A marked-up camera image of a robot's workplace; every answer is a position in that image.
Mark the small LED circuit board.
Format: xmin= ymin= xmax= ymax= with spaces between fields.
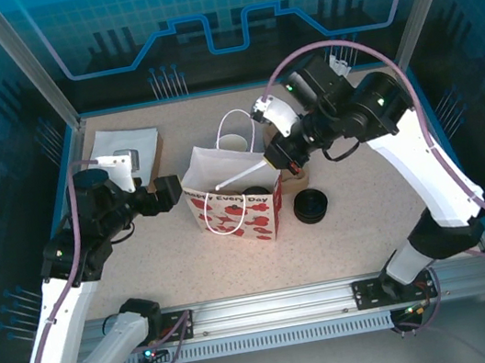
xmin=134 ymin=340 xmax=171 ymax=363
xmin=390 ymin=299 xmax=434 ymax=329

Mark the white red-printed paper bag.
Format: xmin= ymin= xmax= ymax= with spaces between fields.
xmin=170 ymin=102 xmax=295 ymax=255

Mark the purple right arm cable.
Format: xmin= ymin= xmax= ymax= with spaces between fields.
xmin=256 ymin=13 xmax=485 ymax=294

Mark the slotted grey cable duct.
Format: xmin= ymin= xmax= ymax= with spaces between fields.
xmin=112 ymin=308 xmax=399 ymax=363

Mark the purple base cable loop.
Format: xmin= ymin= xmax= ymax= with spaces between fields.
xmin=123 ymin=308 xmax=200 ymax=363
xmin=381 ymin=267 xmax=448 ymax=339

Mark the thin black left gripper cable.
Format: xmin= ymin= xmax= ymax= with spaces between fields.
xmin=107 ymin=221 xmax=141 ymax=245

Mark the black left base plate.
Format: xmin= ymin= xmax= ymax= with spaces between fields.
xmin=152 ymin=308 xmax=198 ymax=346

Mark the stack of black cup lids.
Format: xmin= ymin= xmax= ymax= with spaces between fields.
xmin=290 ymin=185 xmax=333 ymax=228

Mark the brown paper cup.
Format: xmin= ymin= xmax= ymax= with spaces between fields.
xmin=261 ymin=120 xmax=314 ymax=199

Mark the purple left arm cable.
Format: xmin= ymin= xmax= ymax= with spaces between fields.
xmin=0 ymin=157 xmax=134 ymax=363

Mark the thin black right gripper cable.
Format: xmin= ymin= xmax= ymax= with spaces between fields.
xmin=319 ymin=140 xmax=362 ymax=165

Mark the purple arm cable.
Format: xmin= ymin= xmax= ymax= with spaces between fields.
xmin=256 ymin=13 xmax=485 ymax=294
xmin=0 ymin=157 xmax=134 ymax=363

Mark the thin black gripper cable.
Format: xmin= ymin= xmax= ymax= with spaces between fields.
xmin=107 ymin=221 xmax=141 ymax=245
xmin=319 ymin=140 xmax=362 ymax=165

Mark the aluminium mounting rail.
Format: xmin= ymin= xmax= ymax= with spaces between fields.
xmin=77 ymin=253 xmax=485 ymax=361

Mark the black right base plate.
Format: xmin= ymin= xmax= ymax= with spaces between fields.
xmin=351 ymin=268 xmax=440 ymax=312

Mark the white straw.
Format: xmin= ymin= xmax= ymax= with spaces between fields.
xmin=211 ymin=161 xmax=272 ymax=192
xmin=327 ymin=52 xmax=344 ymax=75
xmin=334 ymin=58 xmax=354 ymax=79

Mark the red wire bundle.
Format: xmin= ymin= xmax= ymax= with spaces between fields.
xmin=412 ymin=279 xmax=433 ymax=301

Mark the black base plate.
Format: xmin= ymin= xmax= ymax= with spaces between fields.
xmin=152 ymin=308 xmax=198 ymax=346
xmin=351 ymin=268 xmax=440 ymax=312

